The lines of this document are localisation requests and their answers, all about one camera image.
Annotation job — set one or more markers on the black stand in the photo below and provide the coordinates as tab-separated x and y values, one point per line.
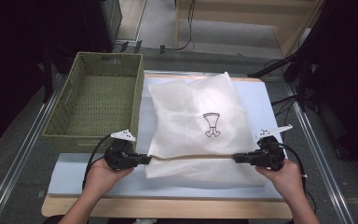
338	46

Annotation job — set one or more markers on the dark cabinet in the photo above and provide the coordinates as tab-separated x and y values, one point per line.
105	21

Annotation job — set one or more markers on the grey cloth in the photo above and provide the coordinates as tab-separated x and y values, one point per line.
144	221

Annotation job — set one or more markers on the green woven basket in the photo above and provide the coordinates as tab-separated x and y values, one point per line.
90	146

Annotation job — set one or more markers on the metal floor rail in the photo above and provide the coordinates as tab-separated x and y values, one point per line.
15	165
323	165

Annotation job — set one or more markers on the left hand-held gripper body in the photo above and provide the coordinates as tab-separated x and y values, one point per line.
121	158

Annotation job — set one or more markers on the person's right hand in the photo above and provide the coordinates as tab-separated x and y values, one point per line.
289	183

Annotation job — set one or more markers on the light blue mat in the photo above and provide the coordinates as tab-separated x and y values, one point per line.
71	174

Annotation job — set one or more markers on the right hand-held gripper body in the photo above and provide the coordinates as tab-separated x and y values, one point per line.
270	155

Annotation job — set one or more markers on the wooden shelf unit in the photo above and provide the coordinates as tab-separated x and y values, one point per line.
230	15

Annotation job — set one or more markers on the black bracket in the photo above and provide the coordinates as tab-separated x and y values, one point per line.
124	46
137	46

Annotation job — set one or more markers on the person's dark clothing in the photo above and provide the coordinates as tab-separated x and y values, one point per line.
51	220

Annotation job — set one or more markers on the person's left hand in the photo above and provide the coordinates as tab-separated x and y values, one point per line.
101	179

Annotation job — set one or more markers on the white printed cloth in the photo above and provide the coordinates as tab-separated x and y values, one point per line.
183	109

